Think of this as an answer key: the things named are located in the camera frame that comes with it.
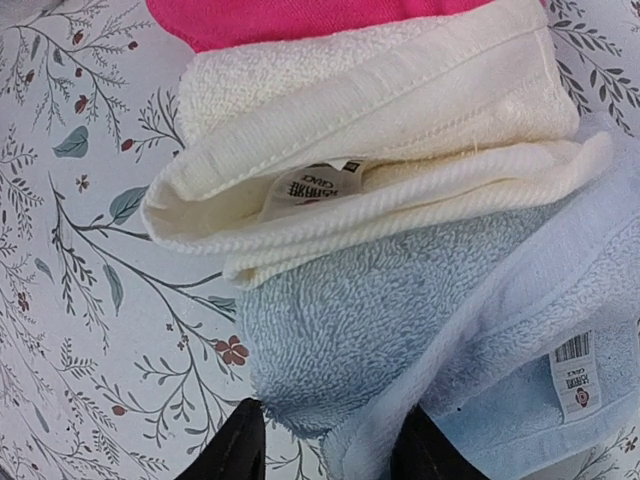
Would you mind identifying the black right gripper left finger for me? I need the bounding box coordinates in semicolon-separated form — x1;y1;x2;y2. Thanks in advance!
187;398;265;480

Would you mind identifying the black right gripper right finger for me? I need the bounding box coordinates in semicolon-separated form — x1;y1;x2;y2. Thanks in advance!
389;405;487;480

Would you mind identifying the light blue towel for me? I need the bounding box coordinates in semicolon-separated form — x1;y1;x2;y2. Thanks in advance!
237;129;639;479

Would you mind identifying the cream white towel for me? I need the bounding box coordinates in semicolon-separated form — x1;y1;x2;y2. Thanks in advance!
140;1;611;289

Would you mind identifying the pink towel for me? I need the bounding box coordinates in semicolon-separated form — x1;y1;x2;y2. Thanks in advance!
146;0;488;53

